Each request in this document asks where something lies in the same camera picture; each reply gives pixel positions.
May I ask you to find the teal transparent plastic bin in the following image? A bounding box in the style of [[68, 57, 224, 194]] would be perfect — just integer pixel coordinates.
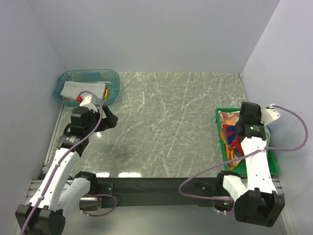
[[54, 70, 120, 107]]

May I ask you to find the pale green towel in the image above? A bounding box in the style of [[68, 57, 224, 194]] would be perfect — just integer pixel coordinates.
[[264, 126, 271, 147]]

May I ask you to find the brown patterned towel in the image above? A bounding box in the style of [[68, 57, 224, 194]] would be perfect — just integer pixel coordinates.
[[218, 111, 240, 126]]

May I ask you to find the orange and grey towel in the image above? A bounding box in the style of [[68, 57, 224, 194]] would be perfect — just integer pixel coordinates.
[[63, 87, 110, 102]]

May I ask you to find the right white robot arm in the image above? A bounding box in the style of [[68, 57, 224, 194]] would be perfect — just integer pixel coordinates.
[[215, 102, 285, 227]]

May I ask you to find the aluminium rail frame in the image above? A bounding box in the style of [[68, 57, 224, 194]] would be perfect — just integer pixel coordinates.
[[25, 178, 295, 235]]

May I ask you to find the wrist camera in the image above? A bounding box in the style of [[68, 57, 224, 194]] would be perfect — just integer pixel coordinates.
[[261, 104, 281, 126], [76, 94, 98, 112]]

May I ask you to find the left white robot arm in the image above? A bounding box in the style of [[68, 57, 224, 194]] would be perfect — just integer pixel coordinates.
[[15, 105, 118, 235]]

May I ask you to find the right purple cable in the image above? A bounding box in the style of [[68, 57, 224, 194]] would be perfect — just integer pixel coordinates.
[[178, 104, 309, 215]]

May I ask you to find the green plastic tray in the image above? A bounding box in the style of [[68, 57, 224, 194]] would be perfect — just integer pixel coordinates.
[[215, 108, 279, 177]]

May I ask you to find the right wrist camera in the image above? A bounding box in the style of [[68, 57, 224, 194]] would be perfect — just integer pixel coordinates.
[[261, 104, 281, 126]]

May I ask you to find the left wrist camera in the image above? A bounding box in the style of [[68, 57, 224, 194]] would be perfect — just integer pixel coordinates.
[[76, 94, 98, 112]]

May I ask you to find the red and blue cloth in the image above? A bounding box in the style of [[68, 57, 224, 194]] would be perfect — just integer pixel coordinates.
[[220, 124, 244, 160]]

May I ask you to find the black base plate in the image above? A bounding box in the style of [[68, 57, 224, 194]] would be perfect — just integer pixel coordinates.
[[91, 177, 229, 207]]

